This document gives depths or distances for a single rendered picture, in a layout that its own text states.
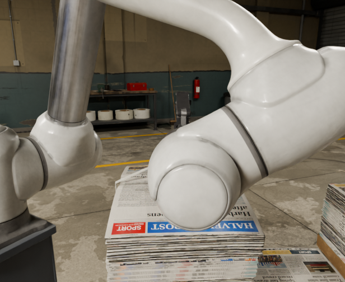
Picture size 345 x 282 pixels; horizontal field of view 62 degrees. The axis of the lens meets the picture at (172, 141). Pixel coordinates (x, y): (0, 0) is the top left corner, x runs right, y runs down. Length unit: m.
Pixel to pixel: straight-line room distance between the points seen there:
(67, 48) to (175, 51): 6.85
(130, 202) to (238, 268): 0.24
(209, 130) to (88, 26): 0.47
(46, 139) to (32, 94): 6.28
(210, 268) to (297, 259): 0.49
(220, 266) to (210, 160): 0.35
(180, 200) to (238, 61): 0.18
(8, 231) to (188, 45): 7.15
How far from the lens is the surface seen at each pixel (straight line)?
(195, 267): 0.59
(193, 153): 0.28
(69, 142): 0.80
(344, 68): 0.36
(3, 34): 7.14
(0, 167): 0.76
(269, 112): 0.33
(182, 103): 0.56
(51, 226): 0.86
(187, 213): 0.29
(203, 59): 7.85
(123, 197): 0.63
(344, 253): 1.00
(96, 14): 0.72
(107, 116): 6.59
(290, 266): 1.01
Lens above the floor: 1.41
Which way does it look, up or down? 14 degrees down
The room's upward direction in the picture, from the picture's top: straight up
